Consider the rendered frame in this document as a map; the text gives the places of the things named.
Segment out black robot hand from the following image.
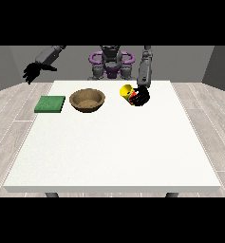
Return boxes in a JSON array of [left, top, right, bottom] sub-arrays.
[[128, 84, 151, 107], [22, 62, 58, 85]]

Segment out yellow cup with melon print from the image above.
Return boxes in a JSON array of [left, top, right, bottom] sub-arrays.
[[119, 84, 138, 104]]

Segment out green square pad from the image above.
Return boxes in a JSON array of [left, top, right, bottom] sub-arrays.
[[33, 95, 66, 114]]

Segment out brown wooden bowl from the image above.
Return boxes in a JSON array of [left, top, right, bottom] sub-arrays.
[[68, 87, 106, 114]]

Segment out grey robot trunk purple rings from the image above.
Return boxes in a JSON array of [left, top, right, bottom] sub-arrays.
[[86, 46, 138, 82]]

